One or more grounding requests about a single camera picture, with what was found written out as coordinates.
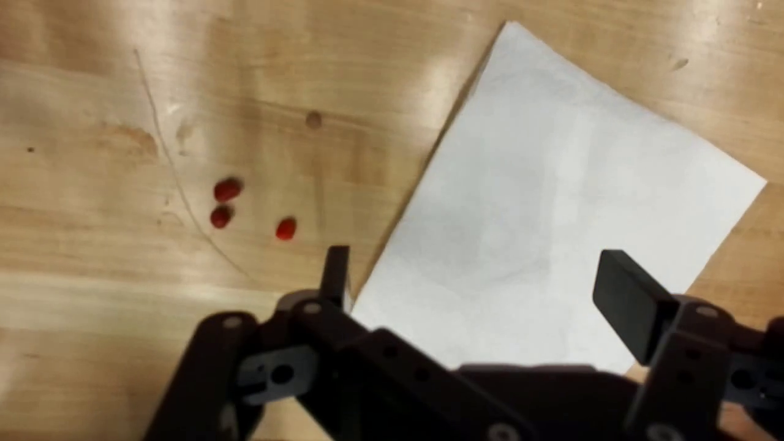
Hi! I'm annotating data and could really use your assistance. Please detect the white paper napkin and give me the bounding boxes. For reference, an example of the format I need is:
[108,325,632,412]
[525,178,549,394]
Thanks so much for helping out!
[349,19,769,377]

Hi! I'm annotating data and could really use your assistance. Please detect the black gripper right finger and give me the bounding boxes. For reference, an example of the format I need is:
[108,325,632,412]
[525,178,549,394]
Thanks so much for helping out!
[591,248,784,441]

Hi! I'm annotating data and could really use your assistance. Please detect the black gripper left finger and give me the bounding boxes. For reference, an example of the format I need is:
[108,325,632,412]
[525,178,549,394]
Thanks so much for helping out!
[145,243,493,441]

